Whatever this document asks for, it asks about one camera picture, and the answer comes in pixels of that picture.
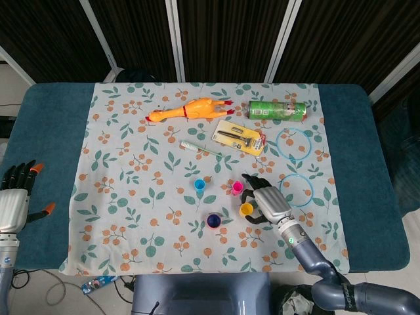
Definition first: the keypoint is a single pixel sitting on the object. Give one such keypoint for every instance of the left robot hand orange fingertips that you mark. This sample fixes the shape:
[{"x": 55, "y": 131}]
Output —
[{"x": 13, "y": 210}]

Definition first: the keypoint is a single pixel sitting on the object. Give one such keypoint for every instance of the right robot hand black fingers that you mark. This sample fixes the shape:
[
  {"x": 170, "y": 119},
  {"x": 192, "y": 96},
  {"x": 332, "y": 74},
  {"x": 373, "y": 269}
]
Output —
[{"x": 272, "y": 203}]

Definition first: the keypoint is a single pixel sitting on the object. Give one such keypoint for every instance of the yellow plastic cup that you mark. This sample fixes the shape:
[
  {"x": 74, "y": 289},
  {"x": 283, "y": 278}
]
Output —
[{"x": 245, "y": 210}]

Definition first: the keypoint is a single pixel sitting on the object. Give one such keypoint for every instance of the pink plastic cup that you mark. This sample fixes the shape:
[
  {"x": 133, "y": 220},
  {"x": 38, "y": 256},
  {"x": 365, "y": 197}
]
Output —
[{"x": 238, "y": 188}]

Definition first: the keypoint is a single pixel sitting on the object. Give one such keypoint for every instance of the dark blue plastic cup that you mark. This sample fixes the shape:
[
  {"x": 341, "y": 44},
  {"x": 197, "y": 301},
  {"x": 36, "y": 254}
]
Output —
[{"x": 213, "y": 220}]

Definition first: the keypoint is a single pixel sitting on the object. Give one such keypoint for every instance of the light blue plastic cup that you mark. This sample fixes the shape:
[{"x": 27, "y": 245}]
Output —
[{"x": 199, "y": 187}]

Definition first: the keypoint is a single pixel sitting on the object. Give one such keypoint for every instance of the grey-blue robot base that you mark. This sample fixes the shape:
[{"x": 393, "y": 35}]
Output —
[{"x": 197, "y": 292}]

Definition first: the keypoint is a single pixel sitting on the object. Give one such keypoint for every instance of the large orange plastic cup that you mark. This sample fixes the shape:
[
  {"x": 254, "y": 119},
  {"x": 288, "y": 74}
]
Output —
[{"x": 213, "y": 229}]

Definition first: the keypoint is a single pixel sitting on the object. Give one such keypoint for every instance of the razor on yellow card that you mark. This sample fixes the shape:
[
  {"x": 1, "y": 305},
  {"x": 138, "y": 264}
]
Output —
[{"x": 252, "y": 146}]

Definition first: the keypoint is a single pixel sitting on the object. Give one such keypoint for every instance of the black floor device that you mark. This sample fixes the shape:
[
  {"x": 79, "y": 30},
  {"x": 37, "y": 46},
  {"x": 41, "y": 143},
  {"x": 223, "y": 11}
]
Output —
[{"x": 6, "y": 128}]

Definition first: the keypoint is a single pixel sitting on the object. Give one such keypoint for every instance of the teal table cover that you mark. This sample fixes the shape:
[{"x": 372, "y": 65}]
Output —
[{"x": 42, "y": 131}]

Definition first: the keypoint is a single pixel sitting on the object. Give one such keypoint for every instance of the green chip can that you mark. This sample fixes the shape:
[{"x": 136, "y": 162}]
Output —
[{"x": 275, "y": 110}]

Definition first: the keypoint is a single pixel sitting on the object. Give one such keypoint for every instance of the black trash bin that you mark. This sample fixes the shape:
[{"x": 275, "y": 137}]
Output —
[{"x": 292, "y": 302}]

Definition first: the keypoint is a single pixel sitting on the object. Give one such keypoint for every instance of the green toothbrush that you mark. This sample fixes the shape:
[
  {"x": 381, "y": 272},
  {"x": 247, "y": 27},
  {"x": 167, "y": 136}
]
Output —
[{"x": 188, "y": 144}]

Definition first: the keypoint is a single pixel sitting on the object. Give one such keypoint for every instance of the colourful snack packet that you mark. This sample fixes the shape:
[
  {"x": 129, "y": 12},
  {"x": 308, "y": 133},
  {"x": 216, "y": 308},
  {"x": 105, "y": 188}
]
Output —
[{"x": 98, "y": 283}]

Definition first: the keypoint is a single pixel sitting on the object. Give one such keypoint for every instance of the yellow rubber chicken toy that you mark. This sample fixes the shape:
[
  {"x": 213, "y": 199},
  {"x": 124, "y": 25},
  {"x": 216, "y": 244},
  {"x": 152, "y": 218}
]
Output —
[{"x": 197, "y": 110}]

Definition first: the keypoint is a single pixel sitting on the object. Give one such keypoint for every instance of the floral print tablecloth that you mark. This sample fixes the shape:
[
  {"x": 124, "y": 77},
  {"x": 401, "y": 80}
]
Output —
[{"x": 131, "y": 147}]

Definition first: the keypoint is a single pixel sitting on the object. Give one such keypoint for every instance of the dark slatted partition panel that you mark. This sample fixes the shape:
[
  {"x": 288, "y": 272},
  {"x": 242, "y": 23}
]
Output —
[
  {"x": 138, "y": 33},
  {"x": 344, "y": 33},
  {"x": 226, "y": 33},
  {"x": 49, "y": 33}
]

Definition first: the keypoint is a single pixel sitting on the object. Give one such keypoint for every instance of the black bag behind table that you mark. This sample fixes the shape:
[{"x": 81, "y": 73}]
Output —
[{"x": 136, "y": 76}]

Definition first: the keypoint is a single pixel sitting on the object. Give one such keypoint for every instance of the white partition post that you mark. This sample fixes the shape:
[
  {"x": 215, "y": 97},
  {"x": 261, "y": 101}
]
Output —
[
  {"x": 283, "y": 39},
  {"x": 16, "y": 65},
  {"x": 99, "y": 33},
  {"x": 393, "y": 72},
  {"x": 176, "y": 49}
]

